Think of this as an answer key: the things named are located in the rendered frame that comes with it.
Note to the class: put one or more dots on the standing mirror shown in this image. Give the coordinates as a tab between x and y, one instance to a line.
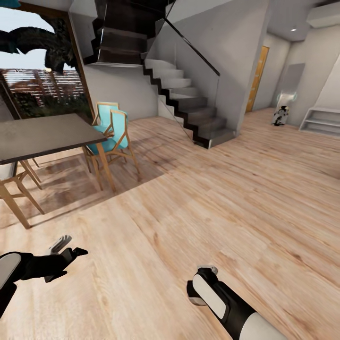
288	94

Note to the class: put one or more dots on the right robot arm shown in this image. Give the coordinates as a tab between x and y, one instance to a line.
238	318

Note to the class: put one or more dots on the pillar candle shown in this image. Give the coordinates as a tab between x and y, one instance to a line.
197	301

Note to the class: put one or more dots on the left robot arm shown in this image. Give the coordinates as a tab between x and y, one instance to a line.
16	266

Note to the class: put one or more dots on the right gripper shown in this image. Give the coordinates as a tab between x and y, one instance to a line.
190	290

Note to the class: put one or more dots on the fixed window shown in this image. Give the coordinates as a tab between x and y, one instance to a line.
40	65

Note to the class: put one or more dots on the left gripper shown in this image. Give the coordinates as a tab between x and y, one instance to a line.
57	263

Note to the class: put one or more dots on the breakfast table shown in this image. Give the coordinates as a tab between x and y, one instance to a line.
28	138

